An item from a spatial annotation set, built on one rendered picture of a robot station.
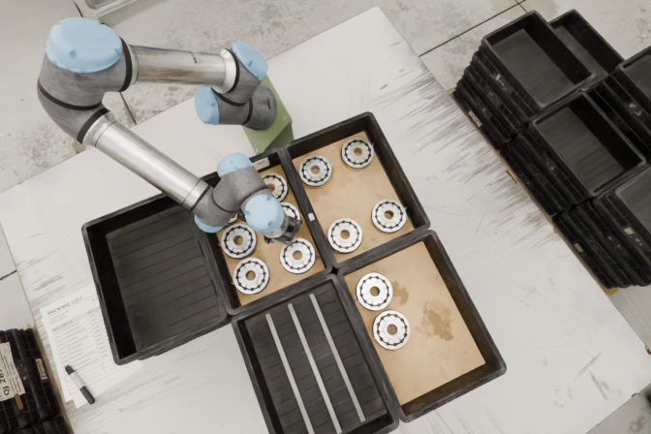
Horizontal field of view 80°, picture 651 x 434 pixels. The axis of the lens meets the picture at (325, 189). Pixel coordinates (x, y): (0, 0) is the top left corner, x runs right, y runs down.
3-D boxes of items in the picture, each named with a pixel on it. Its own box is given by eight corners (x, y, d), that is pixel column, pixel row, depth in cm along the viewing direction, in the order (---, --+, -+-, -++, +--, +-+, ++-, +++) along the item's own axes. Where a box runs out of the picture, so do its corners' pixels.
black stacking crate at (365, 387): (239, 318, 112) (230, 318, 102) (333, 275, 116) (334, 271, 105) (291, 465, 101) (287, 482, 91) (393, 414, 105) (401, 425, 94)
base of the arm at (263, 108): (241, 113, 138) (217, 111, 131) (258, 76, 131) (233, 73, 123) (263, 139, 132) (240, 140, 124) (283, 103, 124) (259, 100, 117)
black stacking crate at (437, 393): (334, 275, 116) (335, 271, 105) (422, 235, 120) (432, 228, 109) (394, 413, 105) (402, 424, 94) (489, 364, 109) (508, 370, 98)
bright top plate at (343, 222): (367, 244, 114) (367, 244, 114) (335, 257, 113) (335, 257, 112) (354, 213, 117) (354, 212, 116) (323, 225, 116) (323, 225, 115)
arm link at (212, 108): (221, 105, 129) (183, 103, 119) (240, 76, 121) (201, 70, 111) (236, 134, 125) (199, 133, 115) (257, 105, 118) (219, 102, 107)
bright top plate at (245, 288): (229, 266, 112) (228, 265, 112) (261, 252, 114) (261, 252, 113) (240, 299, 110) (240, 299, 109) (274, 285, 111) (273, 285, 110)
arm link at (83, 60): (234, 77, 122) (26, 66, 78) (259, 39, 113) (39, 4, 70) (254, 107, 119) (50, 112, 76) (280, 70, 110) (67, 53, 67)
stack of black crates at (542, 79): (449, 93, 210) (480, 37, 167) (493, 69, 215) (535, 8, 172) (495, 152, 200) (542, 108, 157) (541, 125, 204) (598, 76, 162)
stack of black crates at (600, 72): (508, 61, 216) (528, 32, 195) (549, 38, 221) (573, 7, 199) (556, 116, 206) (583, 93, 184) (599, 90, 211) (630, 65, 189)
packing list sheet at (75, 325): (34, 312, 124) (33, 312, 123) (103, 273, 127) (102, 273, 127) (70, 412, 115) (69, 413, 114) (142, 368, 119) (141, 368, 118)
